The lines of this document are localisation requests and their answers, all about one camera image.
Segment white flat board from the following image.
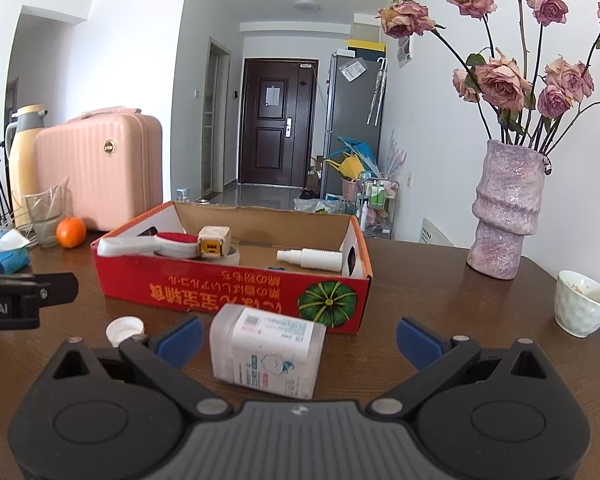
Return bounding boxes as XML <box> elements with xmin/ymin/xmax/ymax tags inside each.
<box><xmin>420</xmin><ymin>217</ymin><xmax>456</xmax><ymax>247</ymax></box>

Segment purple ceramic vase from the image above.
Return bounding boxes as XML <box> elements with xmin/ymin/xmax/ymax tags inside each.
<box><xmin>467</xmin><ymin>140</ymin><xmax>552</xmax><ymax>281</ymax></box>

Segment pale purple clothes hangers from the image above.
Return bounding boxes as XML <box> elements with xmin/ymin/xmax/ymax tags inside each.
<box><xmin>382</xmin><ymin>130</ymin><xmax>409</xmax><ymax>176</ymax></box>

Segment pink hard-shell suitcase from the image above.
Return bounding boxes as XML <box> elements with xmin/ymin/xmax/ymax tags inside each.
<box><xmin>33</xmin><ymin>107</ymin><xmax>164</xmax><ymax>232</ymax></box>

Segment cream cube power adapter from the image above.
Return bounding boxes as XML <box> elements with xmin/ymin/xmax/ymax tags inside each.
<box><xmin>197</xmin><ymin>226</ymin><xmax>231</xmax><ymax>261</ymax></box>

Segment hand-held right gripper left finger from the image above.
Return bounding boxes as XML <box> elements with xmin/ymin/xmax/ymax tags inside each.
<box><xmin>51</xmin><ymin>315</ymin><xmax>231</xmax><ymax>424</ymax></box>

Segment white plastic bottle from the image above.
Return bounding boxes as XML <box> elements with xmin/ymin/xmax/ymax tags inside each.
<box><xmin>209</xmin><ymin>304</ymin><xmax>327</xmax><ymax>401</ymax></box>

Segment green printed bag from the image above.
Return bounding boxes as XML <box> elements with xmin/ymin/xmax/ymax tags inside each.
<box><xmin>294</xmin><ymin>197</ymin><xmax>349</xmax><ymax>215</ymax></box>

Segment red and white lint brush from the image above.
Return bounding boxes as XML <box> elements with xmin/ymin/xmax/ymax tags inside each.
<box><xmin>96</xmin><ymin>231</ymin><xmax>201</xmax><ymax>260</ymax></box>

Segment yellow thermos jug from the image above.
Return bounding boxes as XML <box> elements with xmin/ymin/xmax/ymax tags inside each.
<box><xmin>5</xmin><ymin>104</ymin><xmax>49</xmax><ymax>229</ymax></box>

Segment clear document pouch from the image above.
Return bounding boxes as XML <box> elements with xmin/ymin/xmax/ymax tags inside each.
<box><xmin>341</xmin><ymin>59</ymin><xmax>368</xmax><ymax>82</ymax></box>

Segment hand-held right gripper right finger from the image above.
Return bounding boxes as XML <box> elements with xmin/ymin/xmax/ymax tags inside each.
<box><xmin>370</xmin><ymin>316</ymin><xmax>551</xmax><ymax>424</ymax></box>

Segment blue plastic stool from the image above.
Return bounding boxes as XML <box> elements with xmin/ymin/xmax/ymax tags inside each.
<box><xmin>336</xmin><ymin>135</ymin><xmax>381</xmax><ymax>171</ymax></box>

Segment clear folded umbrellas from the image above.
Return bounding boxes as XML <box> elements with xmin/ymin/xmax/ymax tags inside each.
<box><xmin>366</xmin><ymin>57</ymin><xmax>389</xmax><ymax>127</ymax></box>

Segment dark brown entry door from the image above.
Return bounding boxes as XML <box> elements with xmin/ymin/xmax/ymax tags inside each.
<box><xmin>237</xmin><ymin>58</ymin><xmax>320</xmax><ymax>191</ymax></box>

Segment metal storage trolley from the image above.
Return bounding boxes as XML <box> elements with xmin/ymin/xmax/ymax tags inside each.
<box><xmin>355</xmin><ymin>171</ymin><xmax>401</xmax><ymax>240</ymax></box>

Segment clear glass cup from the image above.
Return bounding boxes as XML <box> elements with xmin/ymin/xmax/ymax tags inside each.
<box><xmin>25</xmin><ymin>176</ymin><xmax>75</xmax><ymax>249</ymax></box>

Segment yellow plastic item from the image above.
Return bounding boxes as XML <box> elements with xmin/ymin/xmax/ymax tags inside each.
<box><xmin>325</xmin><ymin>155</ymin><xmax>362</xmax><ymax>179</ymax></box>

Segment yellow flat box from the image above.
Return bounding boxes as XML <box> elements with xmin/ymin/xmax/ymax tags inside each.
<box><xmin>346</xmin><ymin>37</ymin><xmax>387</xmax><ymax>57</ymax></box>

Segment white interior door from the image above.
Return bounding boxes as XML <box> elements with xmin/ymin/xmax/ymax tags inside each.
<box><xmin>202</xmin><ymin>36</ymin><xmax>231</xmax><ymax>198</ymax></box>

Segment orange fruit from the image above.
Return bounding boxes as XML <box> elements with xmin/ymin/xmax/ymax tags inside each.
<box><xmin>56</xmin><ymin>216</ymin><xmax>88</xmax><ymax>250</ymax></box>

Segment blue tissue pack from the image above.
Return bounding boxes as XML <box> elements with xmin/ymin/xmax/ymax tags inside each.
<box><xmin>0</xmin><ymin>230</ymin><xmax>32</xmax><ymax>275</ymax></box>

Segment white spray bottle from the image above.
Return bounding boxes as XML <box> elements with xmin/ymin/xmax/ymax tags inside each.
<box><xmin>276</xmin><ymin>248</ymin><xmax>344</xmax><ymax>274</ymax></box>

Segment bunch of dried pink roses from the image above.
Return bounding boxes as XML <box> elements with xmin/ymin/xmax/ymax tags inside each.
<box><xmin>377</xmin><ymin>0</ymin><xmax>600</xmax><ymax>161</ymax></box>

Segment red cardboard box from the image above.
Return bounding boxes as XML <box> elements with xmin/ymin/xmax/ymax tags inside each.
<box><xmin>90</xmin><ymin>201</ymin><xmax>374</xmax><ymax>335</ymax></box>

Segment white ceramic cup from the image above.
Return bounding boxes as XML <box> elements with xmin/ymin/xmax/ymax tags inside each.
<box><xmin>553</xmin><ymin>270</ymin><xmax>600</xmax><ymax>338</ymax></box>

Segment white wall panel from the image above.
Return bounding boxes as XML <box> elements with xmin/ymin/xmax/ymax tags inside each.
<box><xmin>395</xmin><ymin>37</ymin><xmax>414</xmax><ymax>69</ymax></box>

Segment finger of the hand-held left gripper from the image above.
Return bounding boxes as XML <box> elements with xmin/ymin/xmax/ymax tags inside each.
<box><xmin>0</xmin><ymin>272</ymin><xmax>80</xmax><ymax>306</ymax></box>

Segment white bottle cap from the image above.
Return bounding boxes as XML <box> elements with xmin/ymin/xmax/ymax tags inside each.
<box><xmin>106</xmin><ymin>316</ymin><xmax>146</xmax><ymax>347</ymax></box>

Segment grey refrigerator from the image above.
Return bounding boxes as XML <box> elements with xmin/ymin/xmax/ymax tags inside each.
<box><xmin>321</xmin><ymin>51</ymin><xmax>388</xmax><ymax>201</ymax></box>

